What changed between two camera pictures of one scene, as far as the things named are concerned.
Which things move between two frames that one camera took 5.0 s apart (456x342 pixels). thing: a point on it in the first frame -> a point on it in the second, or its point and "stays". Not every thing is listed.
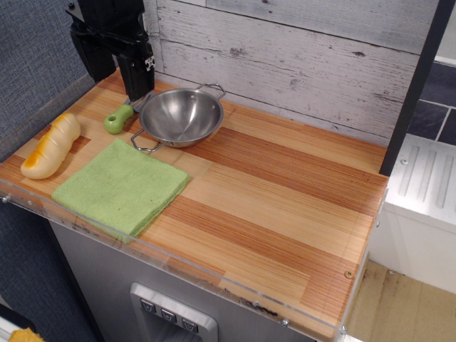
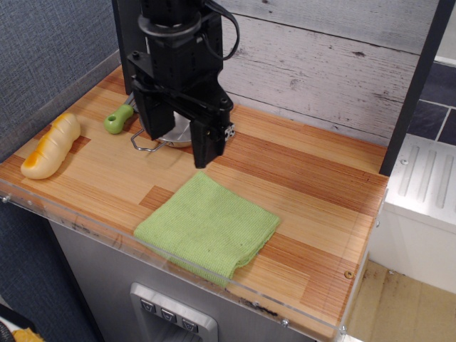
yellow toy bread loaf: x=51 y=149 stays
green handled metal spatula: x=115 y=122 stays
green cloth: x=122 y=191 -> x=210 y=227
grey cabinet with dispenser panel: x=130 y=296 stays
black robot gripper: x=110 y=29 -> x=186 y=74
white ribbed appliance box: x=416 y=236 stays
